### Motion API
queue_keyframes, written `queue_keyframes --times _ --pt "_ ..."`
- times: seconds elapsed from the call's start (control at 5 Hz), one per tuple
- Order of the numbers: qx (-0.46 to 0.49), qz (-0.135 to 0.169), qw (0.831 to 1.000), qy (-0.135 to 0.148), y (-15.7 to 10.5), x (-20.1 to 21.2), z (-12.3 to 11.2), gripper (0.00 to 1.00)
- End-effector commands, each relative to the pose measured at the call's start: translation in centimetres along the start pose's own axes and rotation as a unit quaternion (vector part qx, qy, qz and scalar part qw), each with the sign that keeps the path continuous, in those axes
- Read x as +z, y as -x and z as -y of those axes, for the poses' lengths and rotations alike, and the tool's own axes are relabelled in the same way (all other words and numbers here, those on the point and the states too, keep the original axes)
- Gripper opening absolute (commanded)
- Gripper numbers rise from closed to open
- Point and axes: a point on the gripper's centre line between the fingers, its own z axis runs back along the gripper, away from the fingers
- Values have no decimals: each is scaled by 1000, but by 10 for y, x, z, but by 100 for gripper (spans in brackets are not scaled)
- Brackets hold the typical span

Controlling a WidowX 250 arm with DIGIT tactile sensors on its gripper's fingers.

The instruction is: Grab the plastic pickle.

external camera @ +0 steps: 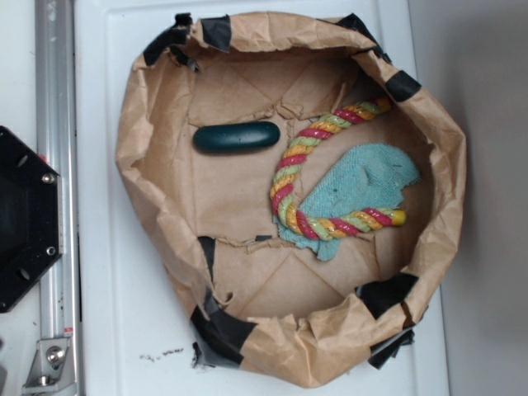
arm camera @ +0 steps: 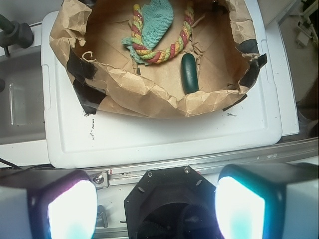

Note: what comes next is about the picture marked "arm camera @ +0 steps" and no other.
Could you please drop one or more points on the grey clamp knob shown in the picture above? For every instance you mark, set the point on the grey clamp knob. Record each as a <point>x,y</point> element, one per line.
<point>15,33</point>

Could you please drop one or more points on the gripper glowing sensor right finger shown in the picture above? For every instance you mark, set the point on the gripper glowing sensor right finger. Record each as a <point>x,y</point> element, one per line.
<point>268,201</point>

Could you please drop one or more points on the black octagonal mount plate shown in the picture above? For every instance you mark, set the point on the black octagonal mount plate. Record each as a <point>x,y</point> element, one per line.
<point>172,203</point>

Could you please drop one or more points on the crumpled brown paper bag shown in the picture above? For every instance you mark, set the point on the crumpled brown paper bag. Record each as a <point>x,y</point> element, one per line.
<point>86,39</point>

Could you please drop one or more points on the aluminium extrusion rail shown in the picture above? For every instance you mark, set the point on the aluminium extrusion rail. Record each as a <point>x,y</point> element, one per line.
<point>210,164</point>

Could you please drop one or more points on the white plastic tray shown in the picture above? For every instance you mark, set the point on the white plastic tray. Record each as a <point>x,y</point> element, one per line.
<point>78,140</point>

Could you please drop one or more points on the multicolour braided rope toy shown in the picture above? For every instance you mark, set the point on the multicolour braided rope toy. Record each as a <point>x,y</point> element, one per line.
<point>177,37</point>

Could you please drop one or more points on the dark green plastic pickle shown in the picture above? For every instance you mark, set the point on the dark green plastic pickle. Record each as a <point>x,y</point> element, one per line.
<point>189,74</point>

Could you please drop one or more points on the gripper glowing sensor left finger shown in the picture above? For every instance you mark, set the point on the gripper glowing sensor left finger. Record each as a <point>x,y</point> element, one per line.
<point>47,204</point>

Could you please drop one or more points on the teal knitted cloth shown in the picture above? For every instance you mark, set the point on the teal knitted cloth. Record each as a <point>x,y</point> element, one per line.
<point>150,24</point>

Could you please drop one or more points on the clear plastic container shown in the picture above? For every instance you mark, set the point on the clear plastic container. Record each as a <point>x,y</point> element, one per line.
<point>23,105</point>

